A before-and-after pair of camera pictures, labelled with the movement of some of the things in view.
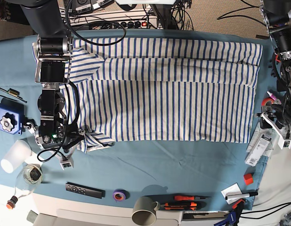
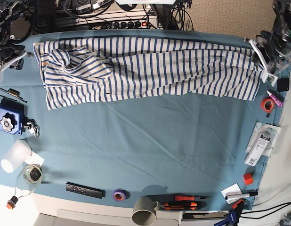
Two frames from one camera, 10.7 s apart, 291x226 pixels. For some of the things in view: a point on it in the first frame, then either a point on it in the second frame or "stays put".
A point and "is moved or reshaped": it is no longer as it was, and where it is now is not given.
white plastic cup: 14,155 stays put
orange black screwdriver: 191,197 stays put
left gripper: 278,115 to 274,52
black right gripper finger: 84,130 to 18,65
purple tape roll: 120,195 stays put
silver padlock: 30,127 stays put
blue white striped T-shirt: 137,89 is moved or reshaped
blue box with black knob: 9,116 stays put
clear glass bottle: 28,178 stays put
